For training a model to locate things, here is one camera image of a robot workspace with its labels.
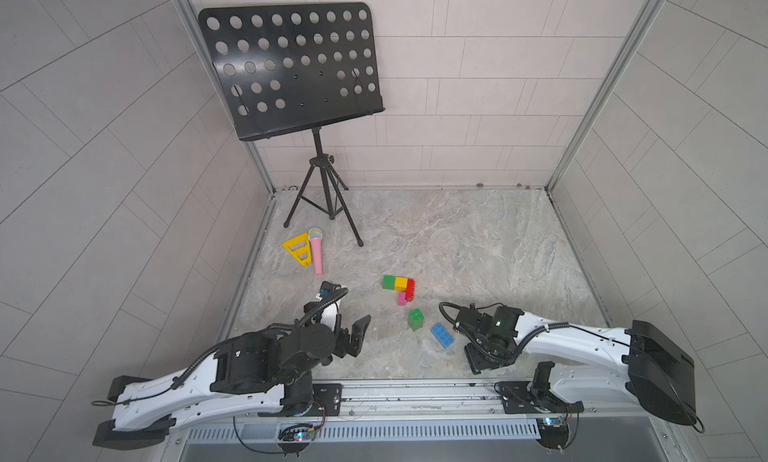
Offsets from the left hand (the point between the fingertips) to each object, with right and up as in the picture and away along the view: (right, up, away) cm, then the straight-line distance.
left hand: (361, 317), depth 66 cm
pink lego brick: (+10, -2, +20) cm, 22 cm away
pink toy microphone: (-20, +16, +33) cm, 41 cm away
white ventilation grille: (+16, -27, +2) cm, 31 cm away
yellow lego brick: (+9, +2, +23) cm, 25 cm away
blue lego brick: (+20, -10, +14) cm, 27 cm away
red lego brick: (+12, 0, +22) cm, 25 cm away
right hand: (+30, -18, +11) cm, 37 cm away
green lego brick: (+5, +2, +24) cm, 25 cm away
